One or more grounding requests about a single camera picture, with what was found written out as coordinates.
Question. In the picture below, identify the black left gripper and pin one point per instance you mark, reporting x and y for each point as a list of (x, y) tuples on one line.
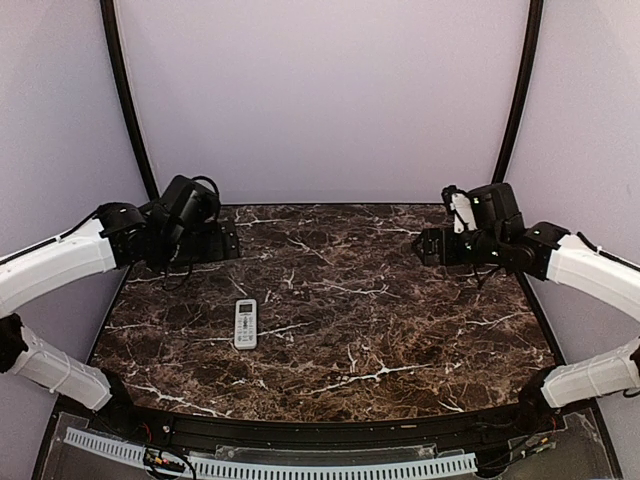
[(216, 251)]

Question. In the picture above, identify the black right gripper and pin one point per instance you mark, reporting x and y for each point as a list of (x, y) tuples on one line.
[(447, 255)]

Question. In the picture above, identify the white remote control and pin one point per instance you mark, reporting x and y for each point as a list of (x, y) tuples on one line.
[(245, 324)]

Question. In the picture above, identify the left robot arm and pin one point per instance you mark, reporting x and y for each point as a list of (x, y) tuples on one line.
[(181, 228)]

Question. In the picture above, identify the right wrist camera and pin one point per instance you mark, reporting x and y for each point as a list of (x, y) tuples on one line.
[(447, 195)]

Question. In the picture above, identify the black front table rail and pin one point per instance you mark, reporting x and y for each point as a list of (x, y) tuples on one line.
[(483, 429)]

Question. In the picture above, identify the white slotted cable duct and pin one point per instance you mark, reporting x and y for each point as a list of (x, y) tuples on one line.
[(246, 463)]

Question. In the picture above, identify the black left corner post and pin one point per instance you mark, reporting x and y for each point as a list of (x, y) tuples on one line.
[(119, 72)]

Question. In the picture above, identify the black corner post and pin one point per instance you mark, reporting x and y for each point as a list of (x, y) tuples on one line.
[(521, 88), (119, 72)]

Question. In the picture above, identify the black right corner post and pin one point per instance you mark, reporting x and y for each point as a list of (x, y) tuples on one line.
[(521, 88)]

